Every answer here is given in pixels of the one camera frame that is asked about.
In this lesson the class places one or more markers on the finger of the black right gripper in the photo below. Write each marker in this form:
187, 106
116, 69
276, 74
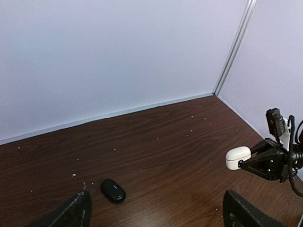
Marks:
263, 146
265, 167

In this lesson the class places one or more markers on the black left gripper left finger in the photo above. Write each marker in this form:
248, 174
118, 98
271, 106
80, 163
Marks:
75, 212

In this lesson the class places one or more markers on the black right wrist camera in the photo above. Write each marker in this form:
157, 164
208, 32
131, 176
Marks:
280, 128

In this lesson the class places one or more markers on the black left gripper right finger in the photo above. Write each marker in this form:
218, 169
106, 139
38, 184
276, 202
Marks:
238, 212

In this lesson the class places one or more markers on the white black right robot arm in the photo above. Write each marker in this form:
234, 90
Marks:
295, 156

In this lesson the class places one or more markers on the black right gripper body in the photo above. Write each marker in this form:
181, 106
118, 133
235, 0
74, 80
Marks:
281, 171

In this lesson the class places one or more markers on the white earbud charging case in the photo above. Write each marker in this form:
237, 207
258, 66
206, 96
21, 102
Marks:
236, 156

